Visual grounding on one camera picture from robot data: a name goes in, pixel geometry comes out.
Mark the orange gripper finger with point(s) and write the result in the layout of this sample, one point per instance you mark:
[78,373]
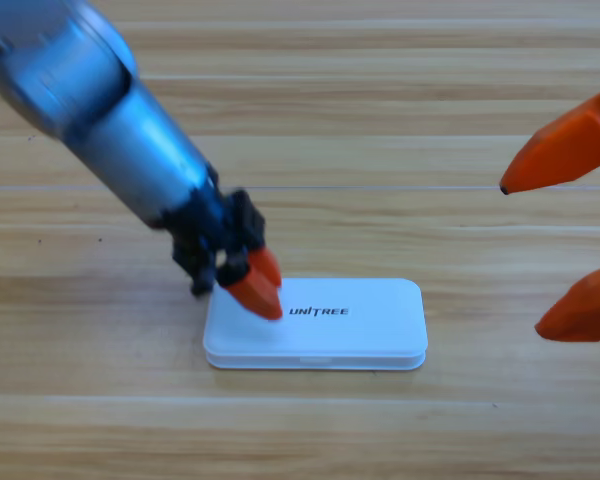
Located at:
[590,312]
[570,150]

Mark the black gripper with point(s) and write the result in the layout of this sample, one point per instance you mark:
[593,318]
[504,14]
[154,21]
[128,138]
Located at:
[215,230]

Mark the white Unitree pencil case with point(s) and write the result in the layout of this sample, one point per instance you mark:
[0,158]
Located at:
[355,335]

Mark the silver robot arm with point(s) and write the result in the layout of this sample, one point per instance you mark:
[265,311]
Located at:
[105,115]

